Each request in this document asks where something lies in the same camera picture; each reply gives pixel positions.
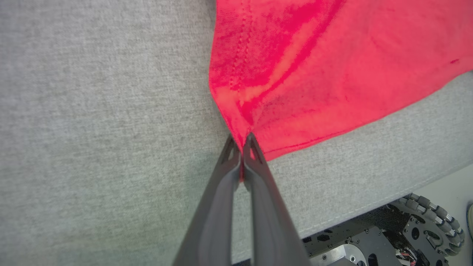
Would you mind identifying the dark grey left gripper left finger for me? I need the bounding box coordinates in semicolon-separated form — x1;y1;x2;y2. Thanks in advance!
173;134;242;266

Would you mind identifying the grey roller omni wheel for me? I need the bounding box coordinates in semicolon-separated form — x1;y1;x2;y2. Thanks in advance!
388;193;465;257

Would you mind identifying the red basketball jersey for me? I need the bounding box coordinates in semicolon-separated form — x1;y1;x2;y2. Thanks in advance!
209;0;473;182

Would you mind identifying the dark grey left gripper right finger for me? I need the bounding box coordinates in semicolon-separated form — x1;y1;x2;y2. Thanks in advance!
242;132;311;266

